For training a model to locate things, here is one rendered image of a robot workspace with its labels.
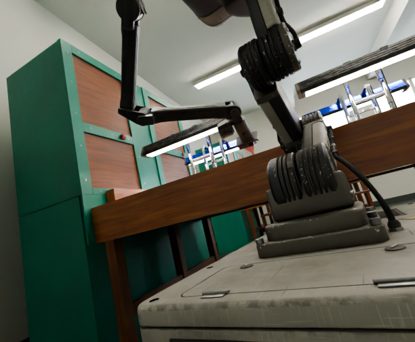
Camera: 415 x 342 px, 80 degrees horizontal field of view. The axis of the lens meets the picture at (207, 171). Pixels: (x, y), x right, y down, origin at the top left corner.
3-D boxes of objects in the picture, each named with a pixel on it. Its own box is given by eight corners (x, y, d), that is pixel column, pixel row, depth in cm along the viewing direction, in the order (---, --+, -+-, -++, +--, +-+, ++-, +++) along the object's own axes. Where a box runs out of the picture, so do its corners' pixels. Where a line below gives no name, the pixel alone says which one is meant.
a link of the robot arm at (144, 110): (114, 122, 102) (121, 113, 110) (148, 128, 103) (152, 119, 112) (114, -10, 77) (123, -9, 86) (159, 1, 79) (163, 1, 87)
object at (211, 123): (231, 120, 133) (228, 108, 134) (140, 157, 156) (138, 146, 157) (236, 124, 140) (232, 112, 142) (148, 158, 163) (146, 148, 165)
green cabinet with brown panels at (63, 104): (82, 194, 128) (60, 37, 146) (17, 218, 148) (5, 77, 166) (198, 193, 252) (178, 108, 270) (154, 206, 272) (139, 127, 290)
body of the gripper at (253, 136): (237, 140, 118) (231, 128, 114) (258, 133, 115) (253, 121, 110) (237, 148, 114) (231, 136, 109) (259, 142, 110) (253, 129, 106)
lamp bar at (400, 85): (411, 86, 148) (406, 75, 149) (304, 123, 171) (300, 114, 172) (406, 91, 155) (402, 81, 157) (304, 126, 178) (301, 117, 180)
